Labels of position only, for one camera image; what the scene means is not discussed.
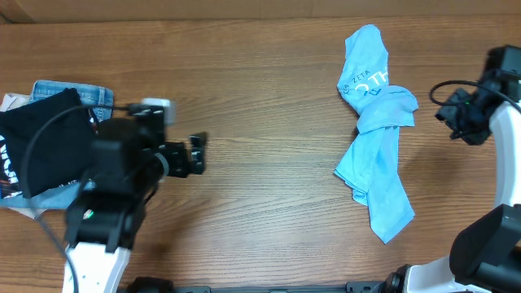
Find light blue printed t-shirt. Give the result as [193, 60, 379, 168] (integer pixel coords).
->
[334, 24, 418, 243]

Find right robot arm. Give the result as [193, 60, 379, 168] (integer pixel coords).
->
[372, 45, 520, 292]

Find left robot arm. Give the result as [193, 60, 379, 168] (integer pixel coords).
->
[63, 118, 208, 292]

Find folded blue jeans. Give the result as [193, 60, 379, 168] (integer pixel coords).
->
[1, 85, 113, 209]

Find folded black garment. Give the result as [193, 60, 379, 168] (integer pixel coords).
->
[0, 87, 101, 199]

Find folded beige garment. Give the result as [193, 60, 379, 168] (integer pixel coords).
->
[1, 93, 45, 219]

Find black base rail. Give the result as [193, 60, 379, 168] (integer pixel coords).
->
[116, 277, 385, 293]

